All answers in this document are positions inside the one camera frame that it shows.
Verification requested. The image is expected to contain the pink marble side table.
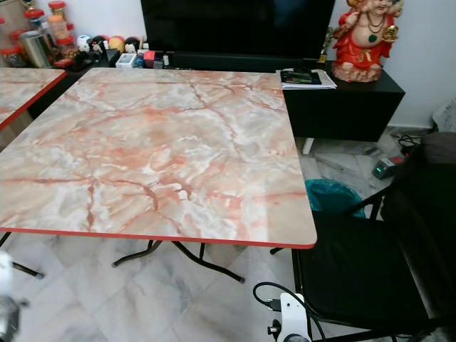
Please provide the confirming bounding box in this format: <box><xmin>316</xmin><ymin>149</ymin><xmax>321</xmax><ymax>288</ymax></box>
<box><xmin>0</xmin><ymin>67</ymin><xmax>67</xmax><ymax>132</ymax></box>

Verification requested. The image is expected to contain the steel tumbler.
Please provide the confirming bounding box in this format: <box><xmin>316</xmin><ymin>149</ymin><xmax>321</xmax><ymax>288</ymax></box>
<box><xmin>19</xmin><ymin>30</ymin><xmax>53</xmax><ymax>69</ymax></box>

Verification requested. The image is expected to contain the small panda figurine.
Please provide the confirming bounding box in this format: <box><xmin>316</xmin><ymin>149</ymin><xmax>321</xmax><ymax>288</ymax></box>
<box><xmin>76</xmin><ymin>34</ymin><xmax>93</xmax><ymax>53</ymax></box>

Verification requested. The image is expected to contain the pink marble folding table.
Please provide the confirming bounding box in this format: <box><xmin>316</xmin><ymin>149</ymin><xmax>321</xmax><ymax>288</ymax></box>
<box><xmin>0</xmin><ymin>67</ymin><xmax>318</xmax><ymax>284</ymax></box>

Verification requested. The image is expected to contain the tall red-lid snack jar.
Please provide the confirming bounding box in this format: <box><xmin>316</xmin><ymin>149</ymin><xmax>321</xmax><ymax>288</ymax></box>
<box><xmin>47</xmin><ymin>1</ymin><xmax>70</xmax><ymax>41</ymax></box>

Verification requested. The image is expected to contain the black flat television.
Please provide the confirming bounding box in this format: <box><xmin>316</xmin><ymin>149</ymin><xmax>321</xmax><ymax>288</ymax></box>
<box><xmin>140</xmin><ymin>0</ymin><xmax>336</xmax><ymax>60</ymax></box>

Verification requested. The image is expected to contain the stack of papers and book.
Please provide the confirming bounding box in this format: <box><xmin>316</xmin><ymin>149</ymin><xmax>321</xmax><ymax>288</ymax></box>
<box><xmin>277</xmin><ymin>67</ymin><xmax>338</xmax><ymax>91</ymax></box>

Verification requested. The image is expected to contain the teal waste bin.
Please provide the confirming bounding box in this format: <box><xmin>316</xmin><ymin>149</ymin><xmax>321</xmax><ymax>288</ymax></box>
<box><xmin>304</xmin><ymin>177</ymin><xmax>366</xmax><ymax>219</ymax></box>

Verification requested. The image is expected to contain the gold trophy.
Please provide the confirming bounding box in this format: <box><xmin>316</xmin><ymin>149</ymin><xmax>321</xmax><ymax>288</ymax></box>
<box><xmin>317</xmin><ymin>26</ymin><xmax>334</xmax><ymax>65</ymax></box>

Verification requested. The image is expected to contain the black low tv cabinet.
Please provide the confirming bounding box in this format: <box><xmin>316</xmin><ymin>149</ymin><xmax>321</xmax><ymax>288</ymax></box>
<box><xmin>34</xmin><ymin>51</ymin><xmax>406</xmax><ymax>143</ymax></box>

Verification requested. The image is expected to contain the red laughing buddha statue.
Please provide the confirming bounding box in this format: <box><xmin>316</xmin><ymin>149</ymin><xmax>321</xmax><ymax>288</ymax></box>
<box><xmin>331</xmin><ymin>0</ymin><xmax>400</xmax><ymax>83</ymax></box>

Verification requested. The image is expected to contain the black fabric chair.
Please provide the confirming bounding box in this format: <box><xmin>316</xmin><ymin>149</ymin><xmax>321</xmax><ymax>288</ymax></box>
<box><xmin>269</xmin><ymin>131</ymin><xmax>456</xmax><ymax>342</ymax></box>

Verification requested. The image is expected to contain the grey floor power strip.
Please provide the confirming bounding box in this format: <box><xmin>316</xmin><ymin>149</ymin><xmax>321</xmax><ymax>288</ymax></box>
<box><xmin>373</xmin><ymin>155</ymin><xmax>408</xmax><ymax>180</ymax></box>

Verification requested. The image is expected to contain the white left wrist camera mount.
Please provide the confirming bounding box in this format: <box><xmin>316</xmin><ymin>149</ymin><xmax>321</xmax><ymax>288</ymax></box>
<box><xmin>0</xmin><ymin>252</ymin><xmax>15</xmax><ymax>300</ymax></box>

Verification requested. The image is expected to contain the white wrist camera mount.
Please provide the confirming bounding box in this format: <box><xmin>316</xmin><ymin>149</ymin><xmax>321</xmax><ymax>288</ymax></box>
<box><xmin>0</xmin><ymin>252</ymin><xmax>15</xmax><ymax>300</ymax></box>
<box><xmin>266</xmin><ymin>291</ymin><xmax>311</xmax><ymax>342</ymax></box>

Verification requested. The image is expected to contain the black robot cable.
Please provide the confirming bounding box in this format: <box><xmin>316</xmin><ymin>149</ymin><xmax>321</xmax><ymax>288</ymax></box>
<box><xmin>252</xmin><ymin>281</ymin><xmax>328</xmax><ymax>342</ymax></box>

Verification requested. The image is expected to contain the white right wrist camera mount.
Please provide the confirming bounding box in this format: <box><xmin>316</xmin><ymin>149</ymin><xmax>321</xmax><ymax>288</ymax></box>
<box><xmin>266</xmin><ymin>291</ymin><xmax>311</xmax><ymax>342</ymax></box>

